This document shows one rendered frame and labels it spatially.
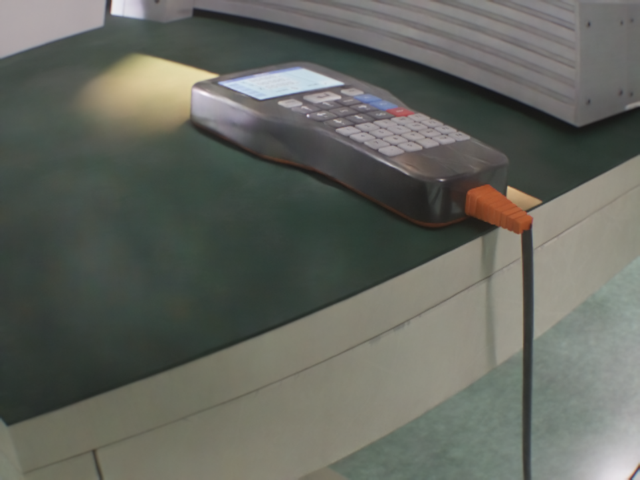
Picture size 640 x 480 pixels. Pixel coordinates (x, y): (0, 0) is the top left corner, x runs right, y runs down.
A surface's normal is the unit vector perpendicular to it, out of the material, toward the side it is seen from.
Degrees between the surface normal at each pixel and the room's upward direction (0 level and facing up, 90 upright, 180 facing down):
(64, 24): 90
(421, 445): 0
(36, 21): 90
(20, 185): 0
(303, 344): 90
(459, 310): 90
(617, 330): 0
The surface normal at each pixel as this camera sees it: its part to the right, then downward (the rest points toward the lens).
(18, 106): 0.03, -0.90
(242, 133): -0.79, 0.24
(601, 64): 0.68, 0.33
